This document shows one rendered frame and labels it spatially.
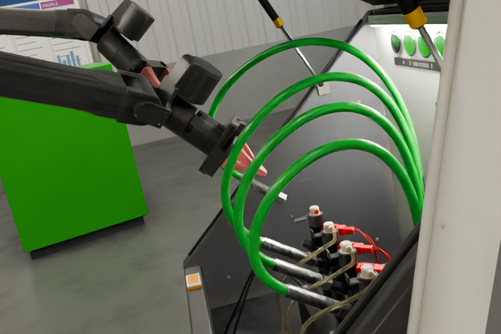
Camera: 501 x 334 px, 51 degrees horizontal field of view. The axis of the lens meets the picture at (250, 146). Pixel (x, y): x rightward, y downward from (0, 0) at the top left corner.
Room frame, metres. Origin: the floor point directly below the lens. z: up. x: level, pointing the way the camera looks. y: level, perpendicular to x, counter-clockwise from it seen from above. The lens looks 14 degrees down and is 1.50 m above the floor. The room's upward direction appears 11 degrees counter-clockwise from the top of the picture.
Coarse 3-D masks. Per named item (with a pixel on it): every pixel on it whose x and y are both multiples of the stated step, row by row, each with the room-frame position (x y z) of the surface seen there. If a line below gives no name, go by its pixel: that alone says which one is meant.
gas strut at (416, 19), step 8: (400, 0) 0.55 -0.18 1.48; (408, 0) 0.55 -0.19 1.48; (400, 8) 0.56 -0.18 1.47; (408, 8) 0.55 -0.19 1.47; (416, 8) 0.55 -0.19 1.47; (408, 16) 0.56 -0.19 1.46; (416, 16) 0.55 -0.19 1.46; (424, 16) 0.56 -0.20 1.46; (408, 24) 0.56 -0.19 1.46; (416, 24) 0.55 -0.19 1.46; (424, 24) 0.56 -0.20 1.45; (424, 32) 0.56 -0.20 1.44; (424, 40) 0.56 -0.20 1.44; (432, 48) 0.56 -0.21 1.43; (432, 56) 0.57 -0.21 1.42; (440, 56) 0.56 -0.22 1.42; (440, 64) 0.57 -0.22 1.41
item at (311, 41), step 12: (276, 48) 0.94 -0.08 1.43; (288, 48) 0.94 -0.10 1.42; (348, 48) 0.91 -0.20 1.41; (252, 60) 0.96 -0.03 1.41; (372, 60) 0.91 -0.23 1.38; (240, 72) 0.96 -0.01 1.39; (384, 72) 0.90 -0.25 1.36; (228, 84) 0.97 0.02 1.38; (216, 96) 0.98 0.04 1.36; (396, 96) 0.90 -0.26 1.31; (216, 108) 0.98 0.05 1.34; (408, 120) 0.89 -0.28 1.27; (420, 168) 0.89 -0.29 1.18
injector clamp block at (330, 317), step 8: (304, 288) 0.90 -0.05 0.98; (304, 304) 0.85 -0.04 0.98; (304, 312) 0.86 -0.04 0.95; (312, 312) 0.82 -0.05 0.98; (328, 312) 0.81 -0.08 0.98; (304, 320) 0.87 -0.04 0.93; (320, 320) 0.79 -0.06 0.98; (328, 320) 0.79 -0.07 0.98; (336, 320) 0.78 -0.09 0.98; (312, 328) 0.81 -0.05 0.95; (320, 328) 0.77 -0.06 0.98; (328, 328) 0.76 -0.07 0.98; (336, 328) 0.76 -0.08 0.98
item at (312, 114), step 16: (320, 112) 0.70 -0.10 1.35; (336, 112) 0.71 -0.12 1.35; (352, 112) 0.71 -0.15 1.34; (368, 112) 0.71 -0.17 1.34; (288, 128) 0.70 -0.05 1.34; (384, 128) 0.72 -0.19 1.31; (272, 144) 0.69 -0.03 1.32; (400, 144) 0.72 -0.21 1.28; (256, 160) 0.69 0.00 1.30; (416, 176) 0.72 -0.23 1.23; (240, 192) 0.69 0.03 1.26; (416, 192) 0.72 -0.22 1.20; (240, 208) 0.69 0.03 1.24; (240, 224) 0.69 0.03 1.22; (240, 240) 0.69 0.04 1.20; (288, 272) 0.69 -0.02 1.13; (304, 272) 0.70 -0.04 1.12; (320, 288) 0.70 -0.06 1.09
